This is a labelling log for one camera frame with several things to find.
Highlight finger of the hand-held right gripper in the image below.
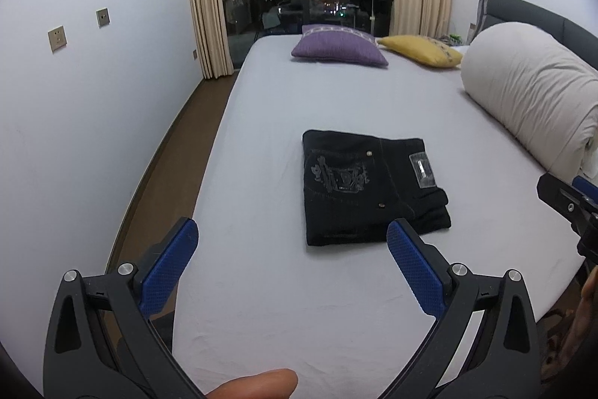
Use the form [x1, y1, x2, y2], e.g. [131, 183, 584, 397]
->
[574, 175, 598, 202]
[536, 172, 598, 237]

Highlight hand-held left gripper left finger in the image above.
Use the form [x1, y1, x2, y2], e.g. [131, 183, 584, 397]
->
[43, 218, 206, 399]

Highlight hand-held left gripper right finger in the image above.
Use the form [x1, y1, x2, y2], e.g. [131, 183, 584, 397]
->
[374, 218, 543, 399]

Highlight black pants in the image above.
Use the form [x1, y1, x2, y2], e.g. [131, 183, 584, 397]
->
[301, 129, 452, 248]

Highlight person's right forearm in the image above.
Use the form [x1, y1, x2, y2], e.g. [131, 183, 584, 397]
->
[576, 282, 598, 337]

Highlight person's left hand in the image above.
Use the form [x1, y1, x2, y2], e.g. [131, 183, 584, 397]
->
[206, 368, 299, 399]

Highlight patterned cloth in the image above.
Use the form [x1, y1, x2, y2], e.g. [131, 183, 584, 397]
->
[537, 308, 598, 387]

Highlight rolled beige duvet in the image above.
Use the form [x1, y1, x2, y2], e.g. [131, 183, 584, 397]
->
[460, 21, 598, 185]

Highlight white bed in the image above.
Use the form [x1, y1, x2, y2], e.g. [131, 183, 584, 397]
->
[170, 33, 589, 399]

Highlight dark grey headboard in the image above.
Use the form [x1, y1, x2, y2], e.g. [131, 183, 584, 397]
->
[481, 0, 598, 69]

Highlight yellow pillow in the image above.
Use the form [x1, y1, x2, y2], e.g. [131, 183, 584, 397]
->
[376, 34, 463, 69]

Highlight purple pillow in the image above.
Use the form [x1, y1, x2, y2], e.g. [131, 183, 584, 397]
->
[290, 24, 389, 68]

